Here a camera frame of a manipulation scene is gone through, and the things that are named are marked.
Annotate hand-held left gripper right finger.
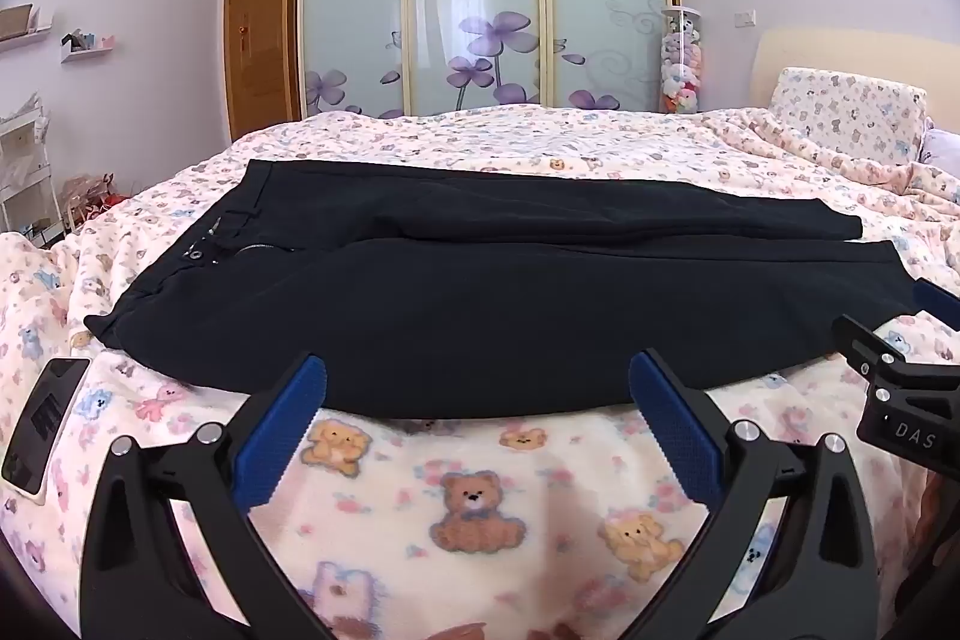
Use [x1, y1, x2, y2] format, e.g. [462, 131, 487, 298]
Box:
[621, 349, 880, 640]

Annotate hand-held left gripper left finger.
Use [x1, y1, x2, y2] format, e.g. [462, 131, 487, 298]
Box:
[79, 351, 335, 640]

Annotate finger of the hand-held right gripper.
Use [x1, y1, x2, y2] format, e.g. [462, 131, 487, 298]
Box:
[831, 313, 913, 387]
[909, 278, 960, 332]

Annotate black pants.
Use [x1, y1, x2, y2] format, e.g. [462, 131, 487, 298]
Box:
[84, 158, 931, 420]

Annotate purple pillow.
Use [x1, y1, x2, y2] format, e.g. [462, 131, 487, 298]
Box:
[919, 126, 960, 170]

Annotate bear printed blanket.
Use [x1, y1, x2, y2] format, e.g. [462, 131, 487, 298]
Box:
[0, 104, 960, 640]

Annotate bear printed pillow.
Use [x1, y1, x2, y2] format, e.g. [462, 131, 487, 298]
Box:
[768, 66, 928, 166]

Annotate black smartphone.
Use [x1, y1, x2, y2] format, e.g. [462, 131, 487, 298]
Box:
[0, 356, 92, 503]

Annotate cream headboard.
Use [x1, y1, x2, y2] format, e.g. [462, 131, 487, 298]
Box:
[750, 28, 960, 110]

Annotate clear tube of plush toys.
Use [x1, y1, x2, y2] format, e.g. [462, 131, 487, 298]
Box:
[659, 6, 705, 115]

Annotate white storage rack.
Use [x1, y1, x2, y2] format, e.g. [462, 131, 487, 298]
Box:
[0, 92, 65, 248]

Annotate wooden door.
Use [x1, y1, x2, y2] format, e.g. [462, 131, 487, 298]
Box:
[223, 0, 290, 141]

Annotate small white wall shelf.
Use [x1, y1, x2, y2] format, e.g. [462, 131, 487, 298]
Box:
[60, 31, 116, 64]

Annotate large white wall shelf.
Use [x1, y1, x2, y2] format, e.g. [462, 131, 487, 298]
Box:
[0, 2, 55, 53]

